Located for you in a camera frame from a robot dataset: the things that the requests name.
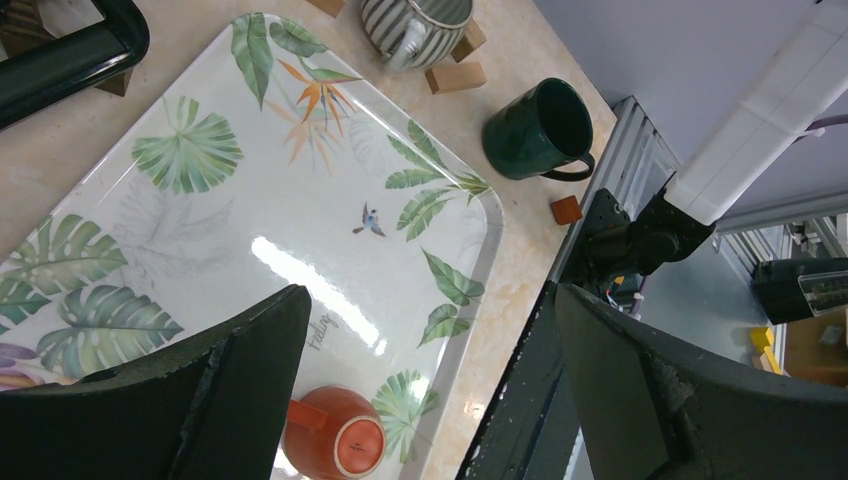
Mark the dark teal mug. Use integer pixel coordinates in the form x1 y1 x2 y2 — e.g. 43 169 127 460
482 78 596 182

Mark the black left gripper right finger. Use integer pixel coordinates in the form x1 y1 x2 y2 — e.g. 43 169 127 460
555 285 847 479

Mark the wooden block right rear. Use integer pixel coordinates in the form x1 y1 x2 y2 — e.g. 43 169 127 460
425 62 487 95

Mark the light wooden block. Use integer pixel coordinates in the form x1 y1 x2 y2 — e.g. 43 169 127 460
308 0 346 18

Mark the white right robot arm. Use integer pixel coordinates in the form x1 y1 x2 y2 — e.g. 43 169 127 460
583 1 847 279

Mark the small orange cup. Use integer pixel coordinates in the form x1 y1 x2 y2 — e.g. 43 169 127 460
282 386 387 479

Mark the dark wooden block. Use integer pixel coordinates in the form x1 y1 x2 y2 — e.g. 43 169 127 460
451 19 487 63

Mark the grey striped ribbed cup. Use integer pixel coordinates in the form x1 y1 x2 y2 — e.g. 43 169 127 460
359 0 475 71

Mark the floral white serving tray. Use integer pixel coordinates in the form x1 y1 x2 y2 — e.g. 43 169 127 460
1 13 503 479

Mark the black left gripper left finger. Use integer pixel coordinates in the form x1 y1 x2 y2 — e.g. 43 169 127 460
1 285 312 479

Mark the dark green carrying case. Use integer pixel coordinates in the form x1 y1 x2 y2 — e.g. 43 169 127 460
1 1 150 129

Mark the small red-brown block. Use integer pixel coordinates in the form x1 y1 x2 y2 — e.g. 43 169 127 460
550 195 584 226

